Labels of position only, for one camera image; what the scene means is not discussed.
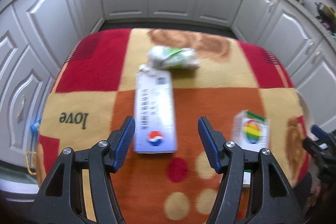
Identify right human hand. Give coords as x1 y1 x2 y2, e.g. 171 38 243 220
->
304 172 335 223

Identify rainbow circle medicine box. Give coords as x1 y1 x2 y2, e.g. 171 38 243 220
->
232 110 270 152

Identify yellow lidded wok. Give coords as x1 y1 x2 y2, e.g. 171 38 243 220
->
315 2 335 25

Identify red yellow floral blanket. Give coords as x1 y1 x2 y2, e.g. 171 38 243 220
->
36 28 310 223

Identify green white wrapper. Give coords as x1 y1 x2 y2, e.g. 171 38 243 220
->
139 46 200 72

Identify white blue logo medicine box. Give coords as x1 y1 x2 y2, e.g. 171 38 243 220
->
134 69 177 153

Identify white kitchen base cabinets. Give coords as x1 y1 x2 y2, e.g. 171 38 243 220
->
1 0 327 166

